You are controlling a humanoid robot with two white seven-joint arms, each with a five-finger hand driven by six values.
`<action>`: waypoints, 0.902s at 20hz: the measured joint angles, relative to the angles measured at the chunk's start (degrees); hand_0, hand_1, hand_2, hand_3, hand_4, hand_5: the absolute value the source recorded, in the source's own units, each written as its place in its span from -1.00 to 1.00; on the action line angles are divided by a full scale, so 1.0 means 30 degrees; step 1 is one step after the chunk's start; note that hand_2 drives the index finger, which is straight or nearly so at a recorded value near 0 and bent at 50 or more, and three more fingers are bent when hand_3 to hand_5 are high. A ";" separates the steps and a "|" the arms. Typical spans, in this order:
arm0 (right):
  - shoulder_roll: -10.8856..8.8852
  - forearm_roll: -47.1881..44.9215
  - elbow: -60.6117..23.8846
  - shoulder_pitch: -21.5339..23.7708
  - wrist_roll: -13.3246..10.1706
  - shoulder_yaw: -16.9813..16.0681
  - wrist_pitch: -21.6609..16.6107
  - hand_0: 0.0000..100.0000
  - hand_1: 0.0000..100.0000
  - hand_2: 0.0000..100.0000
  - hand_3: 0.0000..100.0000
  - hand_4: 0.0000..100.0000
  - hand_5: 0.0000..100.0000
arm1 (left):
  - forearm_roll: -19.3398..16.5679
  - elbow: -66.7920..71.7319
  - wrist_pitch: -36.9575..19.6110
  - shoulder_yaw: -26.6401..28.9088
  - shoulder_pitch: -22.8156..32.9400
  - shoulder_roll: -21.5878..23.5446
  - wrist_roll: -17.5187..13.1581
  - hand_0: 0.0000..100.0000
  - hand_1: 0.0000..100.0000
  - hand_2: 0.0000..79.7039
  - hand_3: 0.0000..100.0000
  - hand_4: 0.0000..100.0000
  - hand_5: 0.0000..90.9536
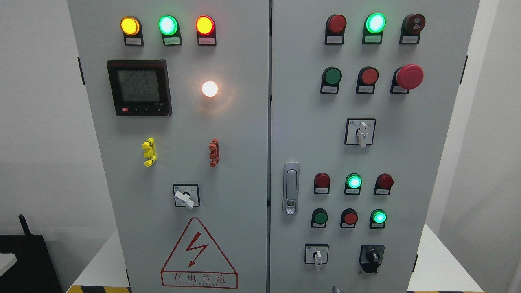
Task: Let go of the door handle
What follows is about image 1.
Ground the silver door handle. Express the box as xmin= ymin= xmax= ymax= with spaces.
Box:
xmin=283 ymin=161 xmax=300 ymax=216

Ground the grey left cabinet door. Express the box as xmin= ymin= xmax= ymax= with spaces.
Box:
xmin=68 ymin=0 xmax=270 ymax=293

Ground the grey cabinet door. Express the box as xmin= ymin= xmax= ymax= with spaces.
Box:
xmin=68 ymin=0 xmax=270 ymax=293
xmin=269 ymin=0 xmax=480 ymax=293

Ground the grey right cabinet door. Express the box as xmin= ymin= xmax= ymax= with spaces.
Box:
xmin=269 ymin=0 xmax=480 ymax=293

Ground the red terminal connector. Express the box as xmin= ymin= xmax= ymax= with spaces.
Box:
xmin=208 ymin=138 xmax=220 ymax=168

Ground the dark red indicator middle left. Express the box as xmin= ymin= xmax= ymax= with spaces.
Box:
xmin=314 ymin=172 xmax=331 ymax=195

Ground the dark red indicator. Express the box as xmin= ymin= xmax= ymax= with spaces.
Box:
xmin=373 ymin=174 xmax=394 ymax=195
xmin=324 ymin=14 xmax=347 ymax=45
xmin=314 ymin=172 xmax=331 ymax=195

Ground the white glowing indicator light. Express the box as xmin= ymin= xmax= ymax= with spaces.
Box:
xmin=201 ymin=81 xmax=219 ymax=98

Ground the green push button lower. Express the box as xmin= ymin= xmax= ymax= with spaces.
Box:
xmin=311 ymin=208 xmax=328 ymax=228

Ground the green push button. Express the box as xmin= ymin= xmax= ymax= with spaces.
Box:
xmin=311 ymin=208 xmax=328 ymax=228
xmin=320 ymin=66 xmax=342 ymax=94

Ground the green lit indicator middle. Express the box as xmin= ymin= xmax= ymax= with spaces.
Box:
xmin=344 ymin=173 xmax=363 ymax=195

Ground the green push button upper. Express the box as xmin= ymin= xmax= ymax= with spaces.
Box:
xmin=320 ymin=66 xmax=342 ymax=94

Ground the yellow terminal connector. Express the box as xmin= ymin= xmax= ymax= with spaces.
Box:
xmin=142 ymin=137 xmax=157 ymax=167

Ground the red push button lower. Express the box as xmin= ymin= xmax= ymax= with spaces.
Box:
xmin=340 ymin=208 xmax=359 ymax=228

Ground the red push button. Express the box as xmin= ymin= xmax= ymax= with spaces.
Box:
xmin=340 ymin=208 xmax=359 ymax=228
xmin=356 ymin=66 xmax=379 ymax=94

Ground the red push button upper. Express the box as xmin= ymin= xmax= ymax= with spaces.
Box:
xmin=356 ymin=66 xmax=379 ymax=94

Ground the dark red indicator middle right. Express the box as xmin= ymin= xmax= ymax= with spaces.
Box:
xmin=373 ymin=174 xmax=394 ymax=195

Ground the red lit indicator light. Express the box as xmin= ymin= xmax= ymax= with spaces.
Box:
xmin=195 ymin=15 xmax=216 ymax=46

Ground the red electrical warning triangle sticker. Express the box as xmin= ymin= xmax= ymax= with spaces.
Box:
xmin=161 ymin=217 xmax=239 ymax=289

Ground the black digital power meter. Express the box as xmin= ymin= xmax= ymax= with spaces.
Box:
xmin=107 ymin=59 xmax=172 ymax=116

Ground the dark red indicator top right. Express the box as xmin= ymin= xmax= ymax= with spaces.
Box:
xmin=324 ymin=14 xmax=347 ymax=45

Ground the green lit button lower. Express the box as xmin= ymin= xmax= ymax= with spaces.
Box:
xmin=370 ymin=208 xmax=387 ymax=229

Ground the green indicator light top left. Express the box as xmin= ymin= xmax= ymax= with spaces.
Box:
xmin=158 ymin=15 xmax=182 ymax=46

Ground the green indicator light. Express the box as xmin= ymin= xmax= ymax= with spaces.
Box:
xmin=158 ymin=15 xmax=182 ymax=46
xmin=362 ymin=13 xmax=387 ymax=44

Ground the red emergency stop button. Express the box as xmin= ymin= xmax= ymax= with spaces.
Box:
xmin=390 ymin=64 xmax=424 ymax=94

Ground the green indicator light top right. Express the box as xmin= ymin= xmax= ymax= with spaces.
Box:
xmin=362 ymin=13 xmax=387 ymax=44

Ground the yellow indicator light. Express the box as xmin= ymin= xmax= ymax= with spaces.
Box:
xmin=120 ymin=15 xmax=144 ymax=46

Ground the dark red buzzer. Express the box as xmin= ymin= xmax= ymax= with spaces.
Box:
xmin=399 ymin=14 xmax=425 ymax=45

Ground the yellow black hazard tape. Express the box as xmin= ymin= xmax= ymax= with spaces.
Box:
xmin=67 ymin=285 xmax=132 ymax=293

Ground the black box at left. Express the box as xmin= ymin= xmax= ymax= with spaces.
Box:
xmin=0 ymin=214 xmax=63 ymax=293

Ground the left door rotary switch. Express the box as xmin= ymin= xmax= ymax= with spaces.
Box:
xmin=172 ymin=183 xmax=200 ymax=209

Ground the white rotary switch upper right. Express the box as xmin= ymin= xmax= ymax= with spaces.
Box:
xmin=344 ymin=118 xmax=377 ymax=148

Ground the white rotary switch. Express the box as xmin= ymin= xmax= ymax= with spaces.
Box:
xmin=304 ymin=243 xmax=329 ymax=271
xmin=344 ymin=118 xmax=377 ymax=148

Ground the white rotary switch lower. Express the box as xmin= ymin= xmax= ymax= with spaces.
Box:
xmin=304 ymin=243 xmax=329 ymax=271

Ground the black rotary knob switch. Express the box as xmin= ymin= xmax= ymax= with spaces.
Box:
xmin=359 ymin=244 xmax=385 ymax=274

